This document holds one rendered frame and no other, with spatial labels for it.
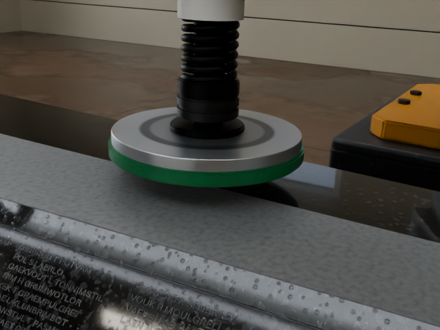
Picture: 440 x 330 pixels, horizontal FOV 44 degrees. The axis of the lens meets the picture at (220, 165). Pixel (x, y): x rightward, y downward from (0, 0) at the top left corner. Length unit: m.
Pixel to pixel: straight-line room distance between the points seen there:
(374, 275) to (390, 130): 0.70
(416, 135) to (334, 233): 0.63
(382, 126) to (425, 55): 5.49
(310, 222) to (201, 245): 0.12
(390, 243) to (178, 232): 0.19
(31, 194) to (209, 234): 0.20
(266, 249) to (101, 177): 0.23
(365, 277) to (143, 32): 7.68
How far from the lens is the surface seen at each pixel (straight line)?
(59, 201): 0.57
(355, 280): 0.45
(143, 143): 0.56
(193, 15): 0.56
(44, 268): 0.53
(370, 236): 0.52
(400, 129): 1.13
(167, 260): 0.47
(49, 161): 0.69
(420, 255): 0.51
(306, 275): 0.44
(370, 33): 6.70
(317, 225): 0.53
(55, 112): 0.91
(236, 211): 0.54
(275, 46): 7.08
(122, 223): 0.52
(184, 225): 0.51
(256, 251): 0.47
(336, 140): 1.12
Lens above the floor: 1.05
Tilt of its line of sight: 20 degrees down
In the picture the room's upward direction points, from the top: 2 degrees clockwise
